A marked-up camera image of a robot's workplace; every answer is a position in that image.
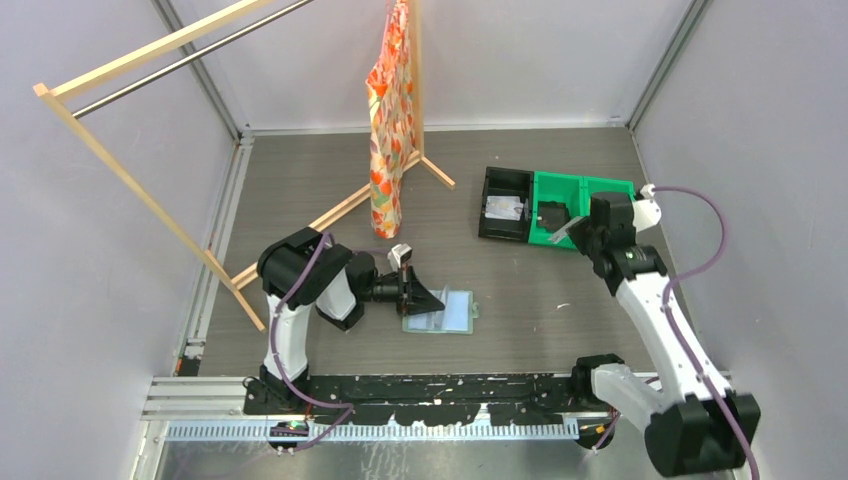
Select orange floral hanging cloth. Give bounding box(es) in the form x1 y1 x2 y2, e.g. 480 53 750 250
365 1 415 239

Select green bin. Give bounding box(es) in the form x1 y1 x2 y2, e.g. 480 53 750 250
528 171 585 250
583 176 635 200

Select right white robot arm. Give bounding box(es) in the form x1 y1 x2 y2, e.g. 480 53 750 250
565 185 761 479

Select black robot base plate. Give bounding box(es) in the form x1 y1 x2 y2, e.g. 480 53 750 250
241 373 612 427

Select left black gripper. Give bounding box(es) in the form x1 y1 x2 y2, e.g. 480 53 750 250
360 262 445 317

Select wooden clothes rack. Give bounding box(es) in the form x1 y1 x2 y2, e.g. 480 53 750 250
33 0 457 333

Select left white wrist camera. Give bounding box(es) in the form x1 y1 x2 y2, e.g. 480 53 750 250
387 243 413 272

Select white credit card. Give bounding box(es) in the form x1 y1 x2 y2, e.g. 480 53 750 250
548 216 584 244

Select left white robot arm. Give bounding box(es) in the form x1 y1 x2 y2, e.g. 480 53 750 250
256 227 445 414

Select black cards in bin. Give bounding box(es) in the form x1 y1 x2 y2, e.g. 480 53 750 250
536 201 572 233

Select white cards in bin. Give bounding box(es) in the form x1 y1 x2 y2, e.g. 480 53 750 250
483 196 524 221

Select green bin middle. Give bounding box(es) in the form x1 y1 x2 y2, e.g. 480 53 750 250
528 171 585 250

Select black storage bin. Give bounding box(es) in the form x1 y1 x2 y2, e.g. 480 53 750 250
478 166 534 243

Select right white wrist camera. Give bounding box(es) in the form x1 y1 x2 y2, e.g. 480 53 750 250
632 184 662 233

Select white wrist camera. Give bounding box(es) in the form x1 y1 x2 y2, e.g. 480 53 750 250
387 243 413 272
632 184 662 233

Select green bin right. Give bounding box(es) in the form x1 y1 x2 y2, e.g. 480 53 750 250
583 176 635 200

